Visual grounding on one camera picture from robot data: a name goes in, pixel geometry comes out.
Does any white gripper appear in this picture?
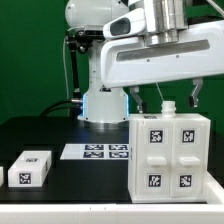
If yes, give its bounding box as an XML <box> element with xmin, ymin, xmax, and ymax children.
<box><xmin>101</xmin><ymin>20</ymin><xmax>224</xmax><ymax>113</ymax></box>

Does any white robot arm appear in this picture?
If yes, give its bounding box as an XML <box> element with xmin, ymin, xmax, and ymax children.
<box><xmin>65</xmin><ymin>0</ymin><xmax>224</xmax><ymax>123</ymax></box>

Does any white cabinet body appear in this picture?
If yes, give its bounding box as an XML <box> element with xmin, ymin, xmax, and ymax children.
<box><xmin>128</xmin><ymin>101</ymin><xmax>210</xmax><ymax>203</ymax></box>

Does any black cable bundle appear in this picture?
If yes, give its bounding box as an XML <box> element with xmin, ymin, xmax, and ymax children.
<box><xmin>38</xmin><ymin>99</ymin><xmax>83</xmax><ymax>118</ymax></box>

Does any white block at left edge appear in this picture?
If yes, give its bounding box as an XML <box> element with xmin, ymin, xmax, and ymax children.
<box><xmin>0</xmin><ymin>166</ymin><xmax>4</xmax><ymax>187</ymax></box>

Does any white door panel with marker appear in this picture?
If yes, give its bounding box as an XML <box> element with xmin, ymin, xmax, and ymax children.
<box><xmin>170</xmin><ymin>121</ymin><xmax>206</xmax><ymax>198</ymax></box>

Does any white box with marker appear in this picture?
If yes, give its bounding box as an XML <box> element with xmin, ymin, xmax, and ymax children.
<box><xmin>8</xmin><ymin>151</ymin><xmax>52</xmax><ymax>187</ymax></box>

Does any white L-shaped corner fence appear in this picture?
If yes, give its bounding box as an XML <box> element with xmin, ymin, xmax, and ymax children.
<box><xmin>0</xmin><ymin>174</ymin><xmax>224</xmax><ymax>224</ymax></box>

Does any white base marker plate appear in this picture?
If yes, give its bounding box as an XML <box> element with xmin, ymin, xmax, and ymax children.
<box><xmin>60</xmin><ymin>144</ymin><xmax>129</xmax><ymax>160</ymax></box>

